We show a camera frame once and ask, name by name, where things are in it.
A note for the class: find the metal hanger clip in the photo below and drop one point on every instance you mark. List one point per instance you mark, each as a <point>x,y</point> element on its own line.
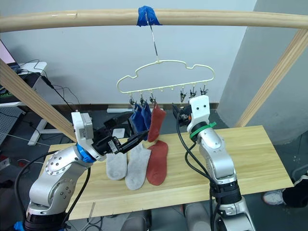
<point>131,100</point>
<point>142,98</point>
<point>203,91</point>
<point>182,95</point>
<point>192,93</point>
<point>152,98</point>

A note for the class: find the blue sock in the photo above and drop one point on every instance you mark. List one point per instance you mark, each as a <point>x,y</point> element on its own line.
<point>135,118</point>
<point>146,115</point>

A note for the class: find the red sock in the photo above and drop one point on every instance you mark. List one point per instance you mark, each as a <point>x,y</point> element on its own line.
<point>157,166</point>
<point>156,122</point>

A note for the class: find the black green-print item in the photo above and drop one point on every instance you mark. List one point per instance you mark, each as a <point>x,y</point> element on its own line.
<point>4,93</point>

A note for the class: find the round wooden hanging rod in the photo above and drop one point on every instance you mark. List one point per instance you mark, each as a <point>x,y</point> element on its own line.
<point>72,19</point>

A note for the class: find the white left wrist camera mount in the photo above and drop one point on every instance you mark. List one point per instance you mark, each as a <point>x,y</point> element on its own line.
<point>83,130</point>

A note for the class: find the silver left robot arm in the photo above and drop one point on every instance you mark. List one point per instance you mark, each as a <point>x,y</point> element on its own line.
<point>60,168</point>

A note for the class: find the pink screen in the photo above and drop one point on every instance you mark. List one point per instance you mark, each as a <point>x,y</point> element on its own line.
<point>3,54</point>

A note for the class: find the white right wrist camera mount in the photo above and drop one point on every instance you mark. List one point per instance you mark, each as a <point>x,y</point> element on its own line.
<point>199,113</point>

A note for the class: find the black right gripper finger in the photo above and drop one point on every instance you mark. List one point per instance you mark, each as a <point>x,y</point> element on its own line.
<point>177,110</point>

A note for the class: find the slanted wooden frame post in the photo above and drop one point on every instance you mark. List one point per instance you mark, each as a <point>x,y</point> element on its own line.
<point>36,101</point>
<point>272,77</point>

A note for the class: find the grey perforated board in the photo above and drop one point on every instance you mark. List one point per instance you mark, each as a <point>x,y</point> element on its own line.
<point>9,125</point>

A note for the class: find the cream cloud-shaped clip hanger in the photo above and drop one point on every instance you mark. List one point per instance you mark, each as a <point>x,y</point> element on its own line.
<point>157,62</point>

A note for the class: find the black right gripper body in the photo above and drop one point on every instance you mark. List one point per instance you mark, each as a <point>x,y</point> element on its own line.
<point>184,116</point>

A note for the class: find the blue tape wrap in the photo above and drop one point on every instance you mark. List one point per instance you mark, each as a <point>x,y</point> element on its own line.
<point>142,16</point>

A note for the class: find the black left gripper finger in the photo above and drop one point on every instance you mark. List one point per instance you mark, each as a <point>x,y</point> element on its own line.
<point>132,143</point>
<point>109,125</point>

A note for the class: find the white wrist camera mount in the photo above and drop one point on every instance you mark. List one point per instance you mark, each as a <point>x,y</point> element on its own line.
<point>199,113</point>
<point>83,130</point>

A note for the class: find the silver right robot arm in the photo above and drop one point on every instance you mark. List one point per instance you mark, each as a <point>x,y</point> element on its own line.
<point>216,154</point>

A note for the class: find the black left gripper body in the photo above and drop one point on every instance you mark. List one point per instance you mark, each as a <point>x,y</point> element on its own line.
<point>103,144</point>

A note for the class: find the small white box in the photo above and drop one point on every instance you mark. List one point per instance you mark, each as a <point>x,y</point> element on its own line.
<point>119,132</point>

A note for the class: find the person in black clothes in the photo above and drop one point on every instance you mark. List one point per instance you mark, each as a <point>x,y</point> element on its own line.
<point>296,197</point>

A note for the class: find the grey sock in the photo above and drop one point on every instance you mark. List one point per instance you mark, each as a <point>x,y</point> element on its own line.
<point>136,168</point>
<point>116,168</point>

